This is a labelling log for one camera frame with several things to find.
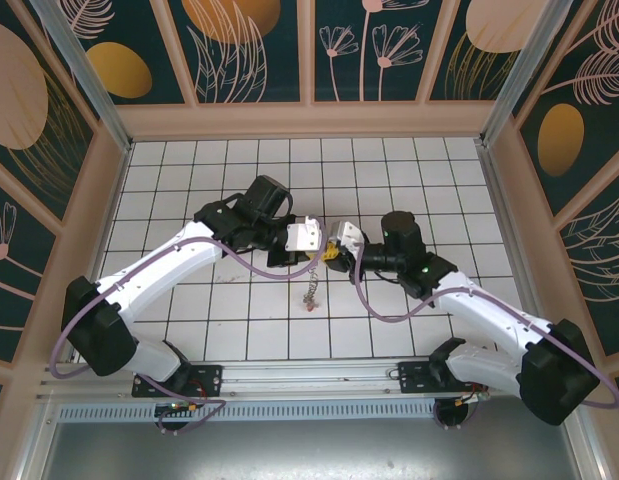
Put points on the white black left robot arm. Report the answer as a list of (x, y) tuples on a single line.
[(159, 265)]

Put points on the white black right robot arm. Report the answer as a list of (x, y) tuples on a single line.
[(489, 310)]

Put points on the aluminium side rail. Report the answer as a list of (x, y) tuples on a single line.
[(493, 175)]

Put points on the aluminium mounting rail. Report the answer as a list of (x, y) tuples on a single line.
[(299, 375)]

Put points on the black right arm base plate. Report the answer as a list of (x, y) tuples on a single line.
[(414, 375)]

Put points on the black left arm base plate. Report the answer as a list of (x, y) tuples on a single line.
[(209, 380)]

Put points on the aluminium frame post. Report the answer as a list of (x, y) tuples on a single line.
[(84, 70), (529, 65)]

